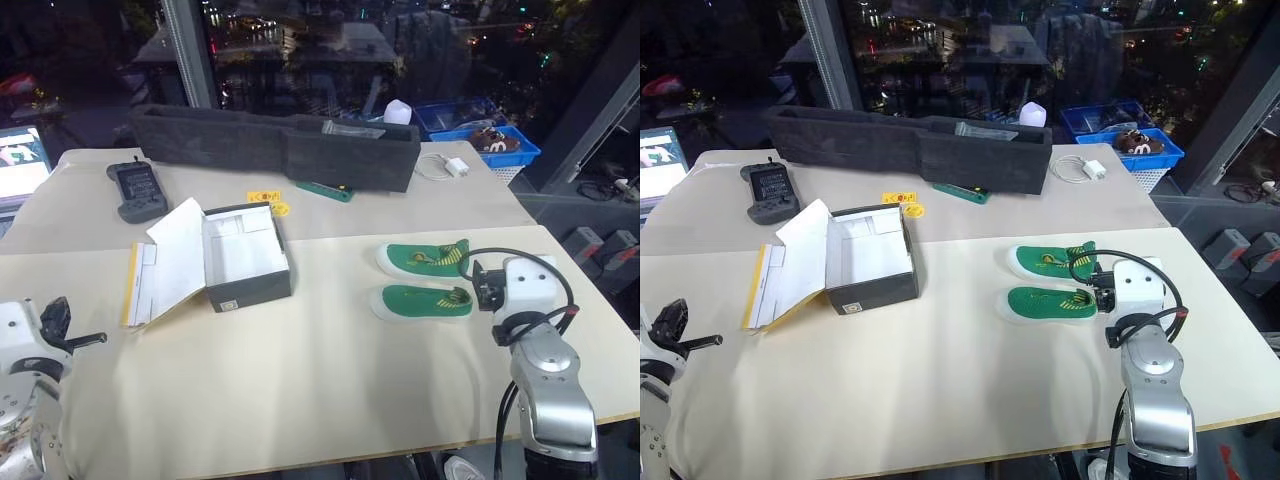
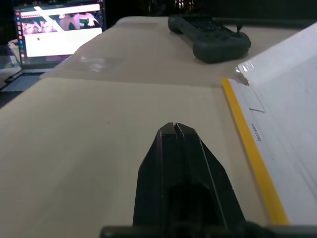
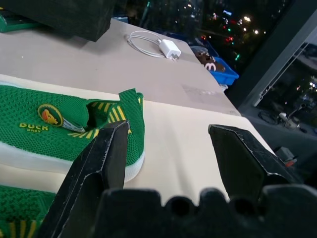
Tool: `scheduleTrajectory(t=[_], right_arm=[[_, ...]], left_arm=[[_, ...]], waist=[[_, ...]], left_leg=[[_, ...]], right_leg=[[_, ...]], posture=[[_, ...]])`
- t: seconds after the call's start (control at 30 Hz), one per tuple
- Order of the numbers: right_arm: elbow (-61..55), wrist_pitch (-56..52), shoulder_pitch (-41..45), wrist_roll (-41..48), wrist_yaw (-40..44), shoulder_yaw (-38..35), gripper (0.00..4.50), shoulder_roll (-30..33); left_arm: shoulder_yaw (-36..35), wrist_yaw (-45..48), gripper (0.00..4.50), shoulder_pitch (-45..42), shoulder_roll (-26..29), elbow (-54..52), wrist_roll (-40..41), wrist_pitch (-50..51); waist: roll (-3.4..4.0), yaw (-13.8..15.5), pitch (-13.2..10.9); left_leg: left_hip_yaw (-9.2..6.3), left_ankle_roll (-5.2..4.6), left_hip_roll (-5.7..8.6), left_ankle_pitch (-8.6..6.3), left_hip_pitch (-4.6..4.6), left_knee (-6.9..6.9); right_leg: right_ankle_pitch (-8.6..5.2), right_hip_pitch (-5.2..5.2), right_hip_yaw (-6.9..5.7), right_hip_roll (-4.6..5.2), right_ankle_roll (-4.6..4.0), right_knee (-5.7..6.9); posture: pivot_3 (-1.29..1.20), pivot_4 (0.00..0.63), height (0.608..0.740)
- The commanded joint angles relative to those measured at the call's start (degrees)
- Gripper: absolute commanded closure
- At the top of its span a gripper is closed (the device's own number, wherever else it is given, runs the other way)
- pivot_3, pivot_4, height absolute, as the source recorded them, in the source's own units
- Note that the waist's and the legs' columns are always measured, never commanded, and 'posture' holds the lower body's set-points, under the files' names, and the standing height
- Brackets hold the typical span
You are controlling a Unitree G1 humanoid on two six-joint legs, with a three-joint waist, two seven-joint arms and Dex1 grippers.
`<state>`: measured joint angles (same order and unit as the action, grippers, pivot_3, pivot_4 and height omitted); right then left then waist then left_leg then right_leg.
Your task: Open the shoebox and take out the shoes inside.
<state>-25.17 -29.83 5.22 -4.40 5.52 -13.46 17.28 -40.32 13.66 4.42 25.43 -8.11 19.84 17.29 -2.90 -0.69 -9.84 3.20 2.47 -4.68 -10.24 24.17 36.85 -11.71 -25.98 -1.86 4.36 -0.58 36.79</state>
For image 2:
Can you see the open laptop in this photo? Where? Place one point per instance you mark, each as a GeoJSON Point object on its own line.
{"type": "Point", "coordinates": [59, 37]}

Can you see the yellow duck cardboard box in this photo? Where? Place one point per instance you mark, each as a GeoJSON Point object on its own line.
{"type": "Point", "coordinates": [284, 111]}

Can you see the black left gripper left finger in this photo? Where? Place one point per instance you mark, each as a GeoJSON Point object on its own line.
{"type": "Point", "coordinates": [153, 178]}

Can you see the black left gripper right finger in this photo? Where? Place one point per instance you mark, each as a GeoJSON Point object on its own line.
{"type": "Point", "coordinates": [210, 181]}

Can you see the grey handheld controller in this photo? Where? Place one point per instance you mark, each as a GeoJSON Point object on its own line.
{"type": "Point", "coordinates": [210, 39]}

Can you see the beige table cloth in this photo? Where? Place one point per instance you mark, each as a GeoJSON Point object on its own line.
{"type": "Point", "coordinates": [148, 54]}
{"type": "Point", "coordinates": [74, 148]}

